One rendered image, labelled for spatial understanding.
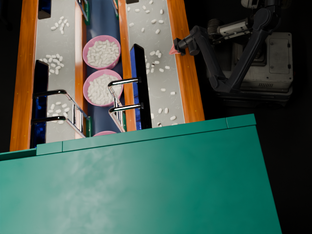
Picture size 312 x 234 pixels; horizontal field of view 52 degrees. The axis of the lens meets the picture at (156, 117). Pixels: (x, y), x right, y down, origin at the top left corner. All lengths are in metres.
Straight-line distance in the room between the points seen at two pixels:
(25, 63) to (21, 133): 0.53
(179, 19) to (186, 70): 0.42
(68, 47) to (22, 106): 0.53
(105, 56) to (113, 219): 1.62
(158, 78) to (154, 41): 0.29
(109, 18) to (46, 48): 0.51
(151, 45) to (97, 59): 0.38
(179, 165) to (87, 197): 0.23
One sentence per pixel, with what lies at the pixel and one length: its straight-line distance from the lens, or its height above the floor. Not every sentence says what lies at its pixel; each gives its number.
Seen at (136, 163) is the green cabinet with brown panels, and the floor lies 1.79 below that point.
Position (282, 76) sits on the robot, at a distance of 2.44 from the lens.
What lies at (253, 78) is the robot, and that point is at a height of 0.47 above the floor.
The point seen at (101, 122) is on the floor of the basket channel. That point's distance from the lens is 2.10.
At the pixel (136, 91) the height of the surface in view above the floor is 1.09.
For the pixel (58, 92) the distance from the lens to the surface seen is 1.76.
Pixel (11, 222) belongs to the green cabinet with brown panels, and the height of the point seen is 1.79.
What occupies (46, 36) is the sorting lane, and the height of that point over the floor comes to 0.74.
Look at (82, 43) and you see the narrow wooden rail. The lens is 2.35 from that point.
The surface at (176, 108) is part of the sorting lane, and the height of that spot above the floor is 0.74.
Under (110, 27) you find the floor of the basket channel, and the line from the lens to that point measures 2.48.
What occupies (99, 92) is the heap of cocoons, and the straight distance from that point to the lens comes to 2.12.
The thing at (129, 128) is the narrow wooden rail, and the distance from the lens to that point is 1.94.
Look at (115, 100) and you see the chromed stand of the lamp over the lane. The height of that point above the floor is 0.97.
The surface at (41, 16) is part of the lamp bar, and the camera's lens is 2.19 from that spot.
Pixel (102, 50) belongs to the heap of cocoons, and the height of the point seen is 0.74.
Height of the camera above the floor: 2.54
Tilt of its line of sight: 66 degrees down
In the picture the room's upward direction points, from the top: 18 degrees counter-clockwise
